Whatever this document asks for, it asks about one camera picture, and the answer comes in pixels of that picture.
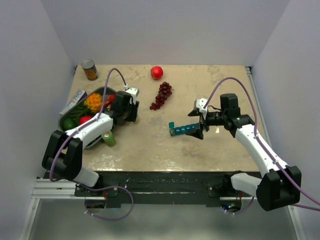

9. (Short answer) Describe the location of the teal weekly pill organizer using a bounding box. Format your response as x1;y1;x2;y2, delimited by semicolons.
168;122;200;137

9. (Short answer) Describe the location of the clear pill bottle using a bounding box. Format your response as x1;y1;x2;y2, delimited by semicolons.
121;111;138;123

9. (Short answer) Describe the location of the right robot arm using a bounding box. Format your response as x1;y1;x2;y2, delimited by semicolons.
188;93;302;211

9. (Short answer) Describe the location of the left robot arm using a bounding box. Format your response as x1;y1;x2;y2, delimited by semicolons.
42;87;139;196

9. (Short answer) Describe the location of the red cherry bunch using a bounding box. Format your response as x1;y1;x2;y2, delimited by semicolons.
103;94;116;109

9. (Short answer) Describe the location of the green bottle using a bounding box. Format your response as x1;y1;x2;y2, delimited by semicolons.
101;130;116;147

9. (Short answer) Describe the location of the orange flower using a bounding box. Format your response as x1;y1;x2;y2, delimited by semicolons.
83;93;103;113

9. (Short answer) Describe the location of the red grape bunch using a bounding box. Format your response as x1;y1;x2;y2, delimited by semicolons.
149;81;173;111

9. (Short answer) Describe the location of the dark grey tray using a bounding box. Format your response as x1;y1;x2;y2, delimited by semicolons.
58;86;104;132

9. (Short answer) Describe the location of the red apple on table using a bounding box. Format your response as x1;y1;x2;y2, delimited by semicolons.
150;66;164;80

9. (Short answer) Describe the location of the red apple in tray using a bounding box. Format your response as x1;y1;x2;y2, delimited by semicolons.
78;115;93;125

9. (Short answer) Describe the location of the white toothpaste box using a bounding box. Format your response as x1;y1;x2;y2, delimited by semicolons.
59;89;87;116

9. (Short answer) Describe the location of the tin can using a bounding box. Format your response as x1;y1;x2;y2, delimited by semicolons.
81;59;99;81

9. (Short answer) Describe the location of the green lime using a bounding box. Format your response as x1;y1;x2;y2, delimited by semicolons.
63;118;77;131

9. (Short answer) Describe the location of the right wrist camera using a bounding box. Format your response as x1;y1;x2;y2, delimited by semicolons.
193;98;208;119

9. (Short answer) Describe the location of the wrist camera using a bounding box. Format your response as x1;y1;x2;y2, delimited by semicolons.
193;98;208;119
125;87;140;99

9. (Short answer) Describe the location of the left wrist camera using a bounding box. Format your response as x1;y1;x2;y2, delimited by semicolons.
125;87;140;99

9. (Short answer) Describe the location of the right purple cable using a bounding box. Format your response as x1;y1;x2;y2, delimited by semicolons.
203;76;320;216

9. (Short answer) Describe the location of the purple cable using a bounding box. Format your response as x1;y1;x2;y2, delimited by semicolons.
203;76;320;216
48;67;135;221

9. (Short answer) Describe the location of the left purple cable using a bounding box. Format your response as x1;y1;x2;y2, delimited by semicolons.
48;67;135;221

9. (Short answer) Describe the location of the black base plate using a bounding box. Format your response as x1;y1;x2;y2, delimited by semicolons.
43;170;266;209

